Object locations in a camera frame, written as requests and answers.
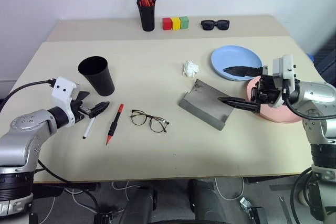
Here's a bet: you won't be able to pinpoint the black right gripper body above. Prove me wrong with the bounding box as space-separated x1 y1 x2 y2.
250 65 284 108

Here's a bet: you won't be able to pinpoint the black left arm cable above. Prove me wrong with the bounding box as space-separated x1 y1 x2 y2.
0 78 103 217

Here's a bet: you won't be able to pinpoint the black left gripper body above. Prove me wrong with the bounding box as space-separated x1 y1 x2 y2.
69 99 93 123

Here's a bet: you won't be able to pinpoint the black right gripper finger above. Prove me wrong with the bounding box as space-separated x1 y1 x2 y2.
223 65 264 78
217 96 261 115

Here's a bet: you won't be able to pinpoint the white floor cable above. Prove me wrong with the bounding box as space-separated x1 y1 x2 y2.
111 180 140 192
214 177 245 202

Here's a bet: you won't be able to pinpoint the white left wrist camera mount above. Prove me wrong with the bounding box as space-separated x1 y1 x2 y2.
51 76 81 127

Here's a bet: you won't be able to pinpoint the white marker pen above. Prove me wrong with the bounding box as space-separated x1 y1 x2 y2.
81 116 97 140

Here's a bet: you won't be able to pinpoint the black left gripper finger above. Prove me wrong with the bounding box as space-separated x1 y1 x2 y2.
89 101 111 119
77 91 91 102

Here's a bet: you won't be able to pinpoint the black sunglasses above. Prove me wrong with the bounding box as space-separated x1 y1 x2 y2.
200 19 231 31

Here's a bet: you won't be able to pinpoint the crumpled white tissue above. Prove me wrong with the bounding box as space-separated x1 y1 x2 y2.
182 60 201 78

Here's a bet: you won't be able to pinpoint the pink plate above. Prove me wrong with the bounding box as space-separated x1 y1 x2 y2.
246 76 306 124

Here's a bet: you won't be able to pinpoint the light blue plate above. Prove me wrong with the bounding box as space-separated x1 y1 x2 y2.
210 45 264 82

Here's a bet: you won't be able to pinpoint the dark rounded cylinder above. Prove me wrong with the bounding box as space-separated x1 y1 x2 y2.
188 178 228 224
119 185 159 224

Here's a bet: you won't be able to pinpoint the brown thin-framed eyeglasses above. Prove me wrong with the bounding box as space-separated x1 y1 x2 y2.
129 109 171 134

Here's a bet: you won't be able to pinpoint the red and black pen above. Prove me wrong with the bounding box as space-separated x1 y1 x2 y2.
105 103 124 146

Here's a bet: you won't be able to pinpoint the grey sponge block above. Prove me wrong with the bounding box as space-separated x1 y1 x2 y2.
178 78 235 131

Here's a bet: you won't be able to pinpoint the tall black pen holder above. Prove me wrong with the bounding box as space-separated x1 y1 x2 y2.
135 0 158 33

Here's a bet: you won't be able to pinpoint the metal caster bracket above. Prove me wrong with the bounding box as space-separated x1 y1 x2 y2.
239 196 267 224

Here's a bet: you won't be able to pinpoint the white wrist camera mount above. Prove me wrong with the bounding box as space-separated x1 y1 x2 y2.
272 54 296 108
51 76 81 127

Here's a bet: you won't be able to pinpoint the wide black plastic cup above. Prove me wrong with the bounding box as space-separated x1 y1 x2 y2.
77 56 116 97

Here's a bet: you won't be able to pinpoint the dark ribbed object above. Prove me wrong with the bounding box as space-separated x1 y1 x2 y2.
313 33 336 83

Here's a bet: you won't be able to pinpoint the red wooden block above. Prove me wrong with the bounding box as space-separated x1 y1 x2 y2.
162 17 173 31

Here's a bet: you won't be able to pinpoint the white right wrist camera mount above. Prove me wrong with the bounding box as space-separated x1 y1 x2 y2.
272 54 296 108

